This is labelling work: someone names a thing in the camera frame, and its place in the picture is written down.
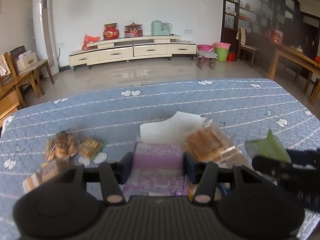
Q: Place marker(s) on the mint green kitchen appliance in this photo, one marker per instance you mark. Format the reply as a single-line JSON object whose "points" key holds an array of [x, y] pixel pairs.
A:
{"points": [[159, 28]]}

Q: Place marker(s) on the small golden cracker packet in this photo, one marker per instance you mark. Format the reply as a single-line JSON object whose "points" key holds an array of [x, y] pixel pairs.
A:
{"points": [[89, 148]]}

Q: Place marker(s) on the purple snack packet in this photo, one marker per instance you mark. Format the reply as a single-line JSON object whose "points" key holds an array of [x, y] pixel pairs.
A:
{"points": [[157, 170]]}

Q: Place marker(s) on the wooden side table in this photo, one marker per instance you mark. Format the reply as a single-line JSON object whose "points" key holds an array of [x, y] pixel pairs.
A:
{"points": [[295, 57]]}

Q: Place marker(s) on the cream TV cabinet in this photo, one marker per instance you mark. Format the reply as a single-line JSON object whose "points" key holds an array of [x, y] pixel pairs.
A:
{"points": [[134, 48]]}

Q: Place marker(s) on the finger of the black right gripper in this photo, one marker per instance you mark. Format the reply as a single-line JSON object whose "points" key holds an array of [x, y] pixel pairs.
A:
{"points": [[305, 157], [272, 168]]}

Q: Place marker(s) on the small red bucket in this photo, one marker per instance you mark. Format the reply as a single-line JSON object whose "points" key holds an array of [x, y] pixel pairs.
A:
{"points": [[231, 57]]}

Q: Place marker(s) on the wooden chair with box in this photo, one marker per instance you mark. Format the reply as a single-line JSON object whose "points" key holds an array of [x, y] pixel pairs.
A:
{"points": [[37, 67]]}

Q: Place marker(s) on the small wooden stool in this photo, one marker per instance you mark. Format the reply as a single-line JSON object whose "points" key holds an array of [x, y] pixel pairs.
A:
{"points": [[210, 56]]}

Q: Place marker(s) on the red round jar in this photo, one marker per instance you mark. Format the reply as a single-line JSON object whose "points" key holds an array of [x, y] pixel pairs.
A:
{"points": [[111, 31]]}

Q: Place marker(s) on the dark wooden shelf divider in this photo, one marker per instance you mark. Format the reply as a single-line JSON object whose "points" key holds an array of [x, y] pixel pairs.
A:
{"points": [[246, 23]]}

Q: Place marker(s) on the red pavilion gift box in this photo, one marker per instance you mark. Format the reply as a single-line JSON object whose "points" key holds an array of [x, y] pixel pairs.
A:
{"points": [[133, 30]]}

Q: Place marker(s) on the clear bag of brown cookies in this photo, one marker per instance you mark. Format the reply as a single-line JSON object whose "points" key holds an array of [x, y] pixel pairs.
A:
{"points": [[61, 146]]}

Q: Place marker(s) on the white cardboard box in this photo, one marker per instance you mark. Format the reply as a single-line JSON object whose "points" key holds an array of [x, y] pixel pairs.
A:
{"points": [[25, 60]]}

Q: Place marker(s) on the red plastic bag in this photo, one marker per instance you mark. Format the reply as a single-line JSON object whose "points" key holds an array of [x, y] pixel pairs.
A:
{"points": [[89, 39]]}

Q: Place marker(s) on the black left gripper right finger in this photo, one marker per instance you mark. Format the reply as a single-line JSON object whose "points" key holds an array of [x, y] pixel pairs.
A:
{"points": [[206, 176]]}

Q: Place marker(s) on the white standing air conditioner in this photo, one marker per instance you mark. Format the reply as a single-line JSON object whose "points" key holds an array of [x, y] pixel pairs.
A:
{"points": [[43, 31]]}

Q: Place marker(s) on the wooden chair with towel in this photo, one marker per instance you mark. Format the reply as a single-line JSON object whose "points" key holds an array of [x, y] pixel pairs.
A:
{"points": [[15, 82]]}

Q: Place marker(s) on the near wooden chair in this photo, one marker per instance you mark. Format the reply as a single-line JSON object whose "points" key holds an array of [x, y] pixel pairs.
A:
{"points": [[9, 105]]}

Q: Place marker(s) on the white towel on chair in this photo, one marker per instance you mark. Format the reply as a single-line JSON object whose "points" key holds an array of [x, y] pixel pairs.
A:
{"points": [[4, 69]]}

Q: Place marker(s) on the brown wafer packet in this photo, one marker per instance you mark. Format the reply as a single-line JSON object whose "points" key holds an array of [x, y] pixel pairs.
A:
{"points": [[49, 171]]}

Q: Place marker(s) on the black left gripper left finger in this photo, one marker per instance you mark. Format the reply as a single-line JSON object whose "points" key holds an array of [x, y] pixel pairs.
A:
{"points": [[109, 175]]}

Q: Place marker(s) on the blue quilted table cover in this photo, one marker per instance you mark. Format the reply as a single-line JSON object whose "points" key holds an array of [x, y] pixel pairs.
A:
{"points": [[245, 109]]}

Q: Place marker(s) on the green snack packet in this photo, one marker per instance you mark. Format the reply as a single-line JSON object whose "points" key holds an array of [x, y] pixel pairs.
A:
{"points": [[268, 147]]}

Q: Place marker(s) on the green bucket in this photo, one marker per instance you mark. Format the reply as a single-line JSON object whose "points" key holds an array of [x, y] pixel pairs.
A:
{"points": [[222, 54]]}

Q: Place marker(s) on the pink basin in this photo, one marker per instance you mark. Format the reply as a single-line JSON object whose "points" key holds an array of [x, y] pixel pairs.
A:
{"points": [[205, 47]]}

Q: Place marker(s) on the clear pack of brown biscuits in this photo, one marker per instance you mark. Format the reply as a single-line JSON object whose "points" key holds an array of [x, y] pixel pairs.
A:
{"points": [[209, 143]]}

